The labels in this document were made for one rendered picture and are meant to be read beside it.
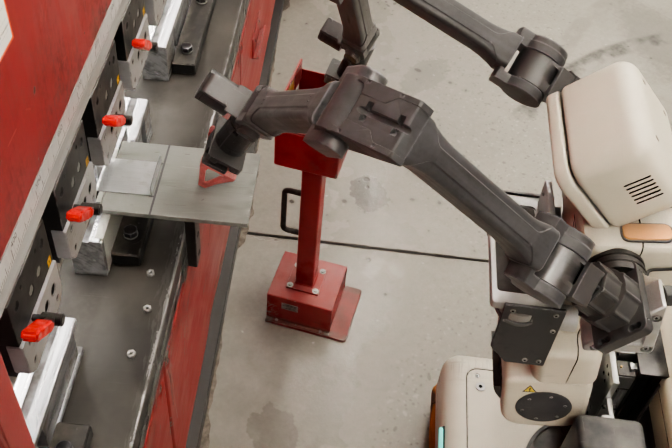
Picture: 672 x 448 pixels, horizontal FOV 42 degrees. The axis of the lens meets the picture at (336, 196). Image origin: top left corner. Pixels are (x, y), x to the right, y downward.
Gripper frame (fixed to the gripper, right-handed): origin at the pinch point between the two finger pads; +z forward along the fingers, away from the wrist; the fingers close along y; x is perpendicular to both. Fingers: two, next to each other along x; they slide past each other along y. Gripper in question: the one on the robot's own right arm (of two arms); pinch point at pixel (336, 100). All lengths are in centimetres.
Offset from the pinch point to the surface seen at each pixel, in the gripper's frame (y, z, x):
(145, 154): 29, -15, 54
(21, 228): 30, -47, 100
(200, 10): 39.1, -2.8, -5.7
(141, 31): 38, -31, 41
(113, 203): 29, -15, 67
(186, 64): 34.4, -3.8, 14.7
